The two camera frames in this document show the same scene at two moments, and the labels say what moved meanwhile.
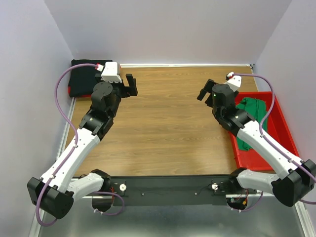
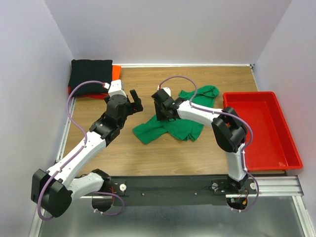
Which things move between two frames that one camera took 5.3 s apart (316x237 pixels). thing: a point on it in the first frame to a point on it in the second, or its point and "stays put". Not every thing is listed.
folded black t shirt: (82, 78) stays put
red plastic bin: (274, 126) stays put
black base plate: (171, 190) stays put
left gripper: (128, 91) to (135, 106)
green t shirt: (257, 109) to (190, 130)
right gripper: (207, 88) to (158, 115)
